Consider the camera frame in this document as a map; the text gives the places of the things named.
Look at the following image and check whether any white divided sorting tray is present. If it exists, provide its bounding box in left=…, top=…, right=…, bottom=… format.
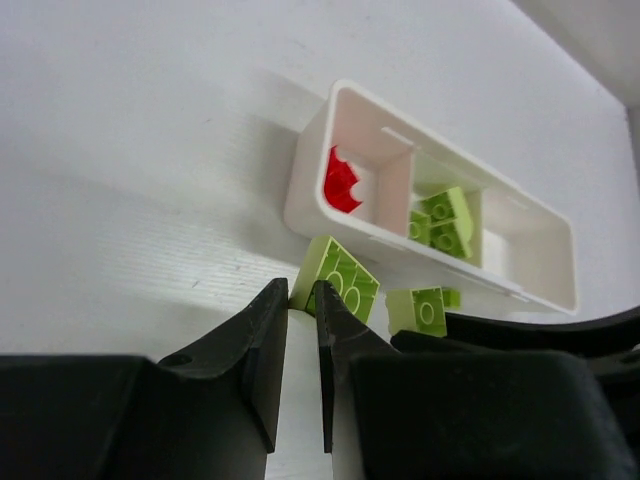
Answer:
left=284, top=80, right=578, bottom=314

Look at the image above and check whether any red transparent curved lego piece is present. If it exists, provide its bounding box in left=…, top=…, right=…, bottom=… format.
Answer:
left=323, top=146, right=362, bottom=214

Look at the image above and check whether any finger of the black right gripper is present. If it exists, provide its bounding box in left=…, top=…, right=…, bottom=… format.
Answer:
left=391, top=307, right=639, bottom=358

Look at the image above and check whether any light green 2x2 lego brick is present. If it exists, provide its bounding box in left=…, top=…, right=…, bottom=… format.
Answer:
left=419, top=186, right=474, bottom=259
left=385, top=287, right=447, bottom=338

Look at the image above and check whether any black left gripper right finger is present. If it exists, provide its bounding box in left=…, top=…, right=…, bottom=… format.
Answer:
left=314, top=281, right=639, bottom=479

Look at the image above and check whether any small green lego brick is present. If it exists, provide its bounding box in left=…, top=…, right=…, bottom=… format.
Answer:
left=442, top=288, right=461, bottom=309
left=408, top=210, right=431, bottom=246

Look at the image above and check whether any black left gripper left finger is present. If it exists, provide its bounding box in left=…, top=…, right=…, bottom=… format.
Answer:
left=1, top=278, right=288, bottom=479

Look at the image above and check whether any light green 2x3 lego brick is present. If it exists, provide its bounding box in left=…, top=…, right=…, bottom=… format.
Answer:
left=289, top=235, right=380, bottom=324

